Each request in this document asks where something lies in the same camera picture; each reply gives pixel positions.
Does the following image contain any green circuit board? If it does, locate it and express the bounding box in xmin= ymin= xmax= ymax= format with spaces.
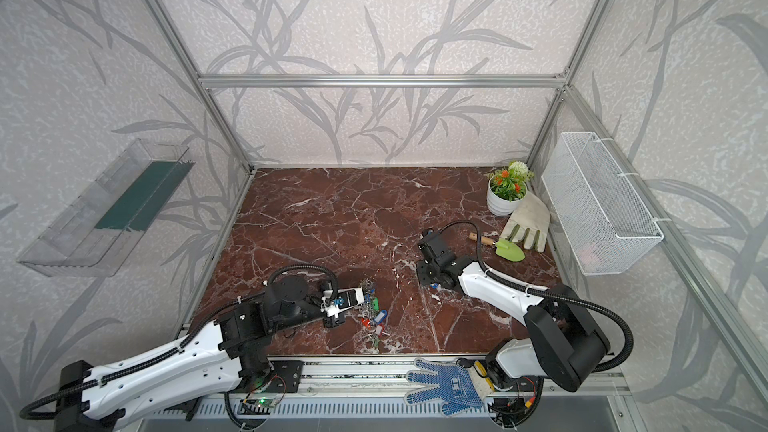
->
xmin=238 ymin=396 xmax=283 ymax=416

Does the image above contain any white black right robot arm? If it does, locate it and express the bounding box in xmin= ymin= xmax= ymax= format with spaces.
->
xmin=417 ymin=220 xmax=635 ymax=392

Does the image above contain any white potted flower plant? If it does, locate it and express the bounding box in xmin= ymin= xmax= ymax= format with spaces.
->
xmin=486 ymin=161 xmax=534 ymax=217

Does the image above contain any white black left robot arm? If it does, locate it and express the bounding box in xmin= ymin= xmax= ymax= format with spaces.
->
xmin=19 ymin=264 xmax=364 ymax=431

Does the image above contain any white wire mesh basket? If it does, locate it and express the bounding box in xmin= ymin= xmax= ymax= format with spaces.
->
xmin=542 ymin=132 xmax=664 ymax=276

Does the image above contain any blue dotted work glove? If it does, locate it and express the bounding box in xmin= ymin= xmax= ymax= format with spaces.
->
xmin=404 ymin=358 xmax=494 ymax=417

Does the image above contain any beige work glove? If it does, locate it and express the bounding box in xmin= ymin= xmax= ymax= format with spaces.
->
xmin=500 ymin=192 xmax=551 ymax=253

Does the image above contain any clear plastic wall tray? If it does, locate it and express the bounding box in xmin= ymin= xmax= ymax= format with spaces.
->
xmin=17 ymin=139 xmax=195 ymax=278

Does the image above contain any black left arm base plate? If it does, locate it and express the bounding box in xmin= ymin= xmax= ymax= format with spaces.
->
xmin=259 ymin=360 xmax=304 ymax=394

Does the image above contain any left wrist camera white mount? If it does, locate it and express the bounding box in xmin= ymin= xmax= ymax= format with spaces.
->
xmin=320 ymin=287 xmax=365 ymax=312

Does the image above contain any steel key ring disc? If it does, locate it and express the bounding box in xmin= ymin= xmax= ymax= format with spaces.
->
xmin=360 ymin=278 xmax=388 ymax=352

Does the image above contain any green garden trowel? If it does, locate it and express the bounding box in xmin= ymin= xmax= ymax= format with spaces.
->
xmin=468 ymin=232 xmax=525 ymax=262

